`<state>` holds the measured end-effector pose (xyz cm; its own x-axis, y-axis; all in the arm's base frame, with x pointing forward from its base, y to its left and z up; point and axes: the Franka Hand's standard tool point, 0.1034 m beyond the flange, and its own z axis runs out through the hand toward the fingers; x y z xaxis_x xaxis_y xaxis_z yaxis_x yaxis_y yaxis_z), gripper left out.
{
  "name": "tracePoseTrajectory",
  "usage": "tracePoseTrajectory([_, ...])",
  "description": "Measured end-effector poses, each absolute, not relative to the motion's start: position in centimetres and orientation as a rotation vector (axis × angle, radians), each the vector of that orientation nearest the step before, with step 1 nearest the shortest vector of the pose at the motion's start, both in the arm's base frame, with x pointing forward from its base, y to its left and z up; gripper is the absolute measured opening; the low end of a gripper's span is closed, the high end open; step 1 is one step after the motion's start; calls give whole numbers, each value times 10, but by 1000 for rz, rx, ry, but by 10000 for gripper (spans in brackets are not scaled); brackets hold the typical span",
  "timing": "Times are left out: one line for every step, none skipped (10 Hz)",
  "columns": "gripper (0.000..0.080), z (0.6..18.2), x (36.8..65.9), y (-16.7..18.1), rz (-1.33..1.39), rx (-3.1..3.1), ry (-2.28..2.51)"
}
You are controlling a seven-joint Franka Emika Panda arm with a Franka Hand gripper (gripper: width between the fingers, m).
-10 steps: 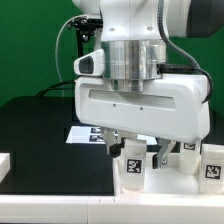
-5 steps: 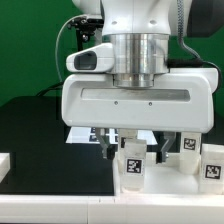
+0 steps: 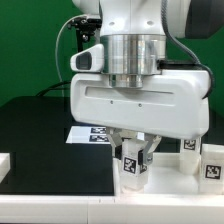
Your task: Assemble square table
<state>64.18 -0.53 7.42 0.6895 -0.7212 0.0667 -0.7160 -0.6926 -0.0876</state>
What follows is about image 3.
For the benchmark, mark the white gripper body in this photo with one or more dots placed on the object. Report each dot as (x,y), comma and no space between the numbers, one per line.
(172,104)

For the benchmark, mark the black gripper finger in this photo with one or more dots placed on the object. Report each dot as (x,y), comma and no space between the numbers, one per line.
(115,140)
(150,143)

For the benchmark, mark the white square table top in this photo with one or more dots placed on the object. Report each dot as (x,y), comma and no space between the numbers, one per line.
(164,177)

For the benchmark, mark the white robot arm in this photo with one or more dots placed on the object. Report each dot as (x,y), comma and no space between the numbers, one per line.
(126,83)

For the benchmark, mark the white marker sheet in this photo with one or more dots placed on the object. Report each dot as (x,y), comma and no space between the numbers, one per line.
(87,135)

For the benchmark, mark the white front fence rail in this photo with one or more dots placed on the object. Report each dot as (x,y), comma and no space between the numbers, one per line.
(137,209)

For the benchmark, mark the white fence rail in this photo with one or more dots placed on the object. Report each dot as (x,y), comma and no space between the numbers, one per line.
(4,165)
(137,209)

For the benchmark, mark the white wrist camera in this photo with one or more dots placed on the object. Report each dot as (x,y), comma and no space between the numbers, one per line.
(89,60)

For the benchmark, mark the white left fence rail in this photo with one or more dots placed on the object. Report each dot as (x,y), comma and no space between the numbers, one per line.
(4,165)

